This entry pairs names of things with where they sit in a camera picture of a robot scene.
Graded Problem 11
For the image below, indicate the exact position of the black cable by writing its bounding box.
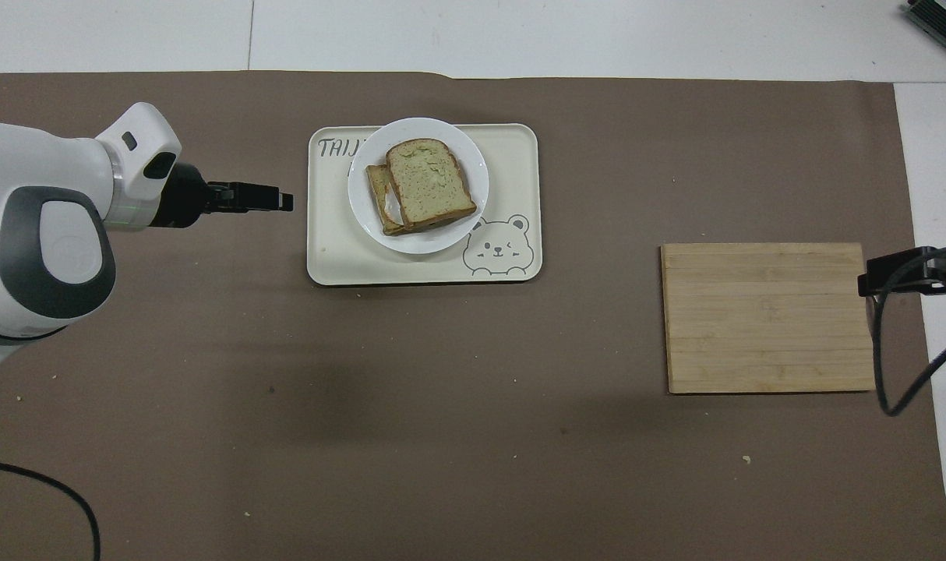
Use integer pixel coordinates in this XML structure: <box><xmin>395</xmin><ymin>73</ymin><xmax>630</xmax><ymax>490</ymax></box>
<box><xmin>0</xmin><ymin>458</ymin><xmax>102</xmax><ymax>561</ymax></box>
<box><xmin>871</xmin><ymin>248</ymin><xmax>946</xmax><ymax>418</ymax></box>

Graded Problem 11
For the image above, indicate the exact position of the cream tray with bear print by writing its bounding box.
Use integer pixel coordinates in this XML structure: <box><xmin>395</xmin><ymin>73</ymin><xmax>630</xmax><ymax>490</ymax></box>
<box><xmin>307</xmin><ymin>123</ymin><xmax>544</xmax><ymax>287</ymax></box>

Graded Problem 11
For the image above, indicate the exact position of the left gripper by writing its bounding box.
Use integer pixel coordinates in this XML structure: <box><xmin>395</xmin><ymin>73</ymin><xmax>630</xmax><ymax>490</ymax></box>
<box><xmin>150</xmin><ymin>160</ymin><xmax>229</xmax><ymax>230</ymax></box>

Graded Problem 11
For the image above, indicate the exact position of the white round plate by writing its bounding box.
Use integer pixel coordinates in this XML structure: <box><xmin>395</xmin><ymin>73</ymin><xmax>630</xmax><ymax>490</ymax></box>
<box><xmin>347</xmin><ymin>117</ymin><xmax>490</xmax><ymax>256</ymax></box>

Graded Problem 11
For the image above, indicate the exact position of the toasted bread slice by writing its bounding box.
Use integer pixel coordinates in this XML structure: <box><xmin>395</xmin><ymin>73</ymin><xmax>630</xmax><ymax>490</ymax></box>
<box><xmin>365</xmin><ymin>164</ymin><xmax>408</xmax><ymax>237</ymax></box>
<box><xmin>384</xmin><ymin>138</ymin><xmax>478</xmax><ymax>233</ymax></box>

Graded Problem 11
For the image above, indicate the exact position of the wooden cutting board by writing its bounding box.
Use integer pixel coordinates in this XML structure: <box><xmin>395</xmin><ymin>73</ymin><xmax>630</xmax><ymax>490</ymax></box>
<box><xmin>660</xmin><ymin>242</ymin><xmax>877</xmax><ymax>395</ymax></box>

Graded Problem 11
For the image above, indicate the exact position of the dark grey ribbed box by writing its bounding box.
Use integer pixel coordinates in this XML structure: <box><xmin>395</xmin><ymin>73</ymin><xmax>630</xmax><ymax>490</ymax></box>
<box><xmin>904</xmin><ymin>0</ymin><xmax>946</xmax><ymax>69</ymax></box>

